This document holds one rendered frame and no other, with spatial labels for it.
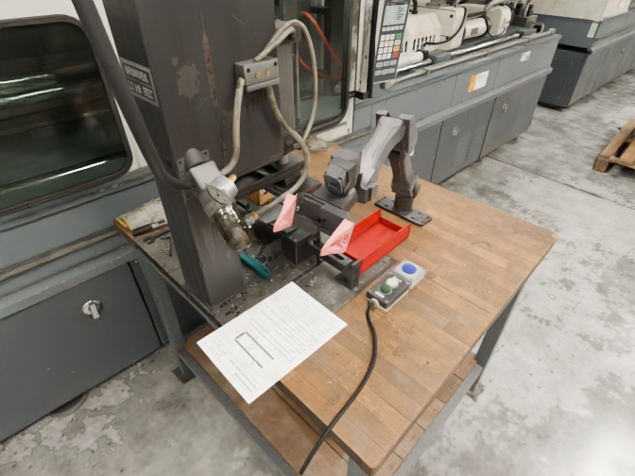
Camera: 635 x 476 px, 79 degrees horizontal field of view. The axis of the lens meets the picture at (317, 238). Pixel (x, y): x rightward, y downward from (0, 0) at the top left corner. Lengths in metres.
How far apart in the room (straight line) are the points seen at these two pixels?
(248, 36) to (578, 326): 2.22
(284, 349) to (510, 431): 1.30
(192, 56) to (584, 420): 2.04
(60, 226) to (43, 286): 0.23
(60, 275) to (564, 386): 2.19
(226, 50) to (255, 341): 0.63
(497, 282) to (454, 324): 0.22
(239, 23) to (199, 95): 0.15
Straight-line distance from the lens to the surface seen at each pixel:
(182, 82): 0.77
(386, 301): 1.00
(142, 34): 0.74
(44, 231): 1.56
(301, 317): 0.99
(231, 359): 0.94
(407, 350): 0.96
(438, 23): 3.13
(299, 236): 1.10
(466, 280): 1.16
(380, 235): 1.25
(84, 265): 1.66
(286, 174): 1.03
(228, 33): 0.81
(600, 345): 2.52
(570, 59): 5.52
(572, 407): 2.20
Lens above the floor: 1.66
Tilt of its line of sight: 38 degrees down
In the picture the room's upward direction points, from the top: straight up
